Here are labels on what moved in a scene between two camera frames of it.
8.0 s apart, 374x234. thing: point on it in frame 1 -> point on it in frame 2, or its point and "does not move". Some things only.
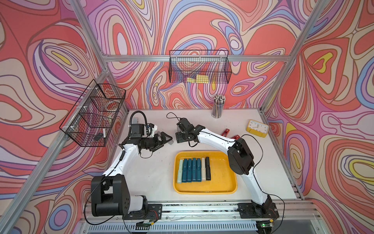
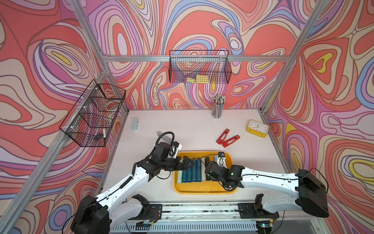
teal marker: [184, 171] does not move
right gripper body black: [181, 137] -> [222, 182]
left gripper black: [157, 144] -> [178, 167]
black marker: [208, 169] does not move
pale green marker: [180, 172] does not move
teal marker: [199, 175] does not move
